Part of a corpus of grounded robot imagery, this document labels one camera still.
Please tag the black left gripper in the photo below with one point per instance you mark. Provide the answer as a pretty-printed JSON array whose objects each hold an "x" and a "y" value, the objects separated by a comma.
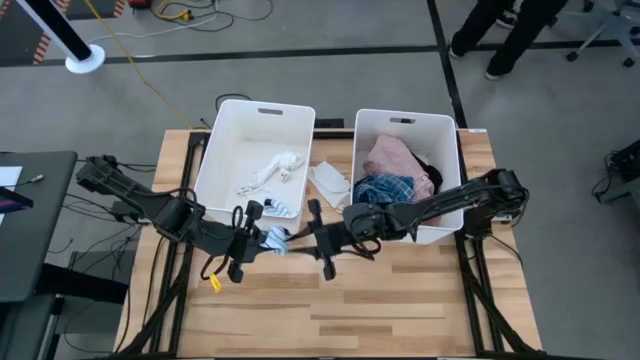
[{"x": 237, "y": 242}]

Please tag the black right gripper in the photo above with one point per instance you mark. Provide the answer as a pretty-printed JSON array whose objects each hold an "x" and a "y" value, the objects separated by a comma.
[{"x": 337, "y": 240}]

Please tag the white striped ankle sock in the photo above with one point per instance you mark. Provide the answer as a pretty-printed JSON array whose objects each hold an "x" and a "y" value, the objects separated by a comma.
[
  {"x": 277, "y": 209},
  {"x": 279, "y": 241}
]

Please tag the plain white sock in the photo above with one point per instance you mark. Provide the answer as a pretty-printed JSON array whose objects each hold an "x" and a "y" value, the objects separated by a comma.
[{"x": 272, "y": 170}]

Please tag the blue plaid garment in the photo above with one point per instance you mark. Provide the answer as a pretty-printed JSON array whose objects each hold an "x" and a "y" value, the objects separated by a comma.
[{"x": 382, "y": 190}]

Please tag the pink button shirt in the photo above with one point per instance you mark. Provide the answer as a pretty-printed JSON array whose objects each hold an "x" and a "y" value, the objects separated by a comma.
[{"x": 392, "y": 157}]

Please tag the dark navy dotted garment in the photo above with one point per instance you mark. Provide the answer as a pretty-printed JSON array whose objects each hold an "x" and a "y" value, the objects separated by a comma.
[{"x": 434, "y": 177}]

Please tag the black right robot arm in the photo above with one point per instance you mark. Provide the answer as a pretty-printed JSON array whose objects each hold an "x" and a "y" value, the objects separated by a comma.
[{"x": 450, "y": 197}]

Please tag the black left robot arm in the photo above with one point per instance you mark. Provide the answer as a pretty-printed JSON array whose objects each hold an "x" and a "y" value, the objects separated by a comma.
[{"x": 165, "y": 212}]

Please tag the flat white cloth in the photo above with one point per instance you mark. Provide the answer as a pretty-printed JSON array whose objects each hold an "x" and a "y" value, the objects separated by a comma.
[{"x": 330, "y": 182}]

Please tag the white perforated plastic basket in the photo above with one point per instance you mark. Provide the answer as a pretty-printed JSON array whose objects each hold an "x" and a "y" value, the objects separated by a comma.
[
  {"x": 240, "y": 130},
  {"x": 440, "y": 135}
]

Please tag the small white sticker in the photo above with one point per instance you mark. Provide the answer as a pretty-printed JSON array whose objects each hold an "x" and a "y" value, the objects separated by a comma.
[{"x": 476, "y": 131}]

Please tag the black desk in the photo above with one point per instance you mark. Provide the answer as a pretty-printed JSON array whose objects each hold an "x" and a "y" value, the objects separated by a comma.
[{"x": 45, "y": 225}]

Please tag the black white pole stand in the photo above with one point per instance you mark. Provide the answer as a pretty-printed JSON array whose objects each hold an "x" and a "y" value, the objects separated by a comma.
[{"x": 85, "y": 59}]

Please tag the white paper sheet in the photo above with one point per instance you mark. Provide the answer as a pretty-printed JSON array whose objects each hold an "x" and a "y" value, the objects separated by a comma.
[{"x": 10, "y": 176}]

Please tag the small red item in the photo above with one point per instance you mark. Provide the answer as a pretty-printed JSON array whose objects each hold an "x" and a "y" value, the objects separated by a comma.
[{"x": 139, "y": 4}]

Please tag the black hazard-striped floor mat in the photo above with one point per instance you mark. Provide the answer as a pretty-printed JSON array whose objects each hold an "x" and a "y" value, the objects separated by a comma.
[
  {"x": 15, "y": 30},
  {"x": 95, "y": 9}
]

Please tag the person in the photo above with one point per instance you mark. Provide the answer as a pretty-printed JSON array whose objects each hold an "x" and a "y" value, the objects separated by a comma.
[{"x": 520, "y": 30}]

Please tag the grey office chair base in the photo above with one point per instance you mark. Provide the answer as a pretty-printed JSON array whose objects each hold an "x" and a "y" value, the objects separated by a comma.
[{"x": 607, "y": 22}]

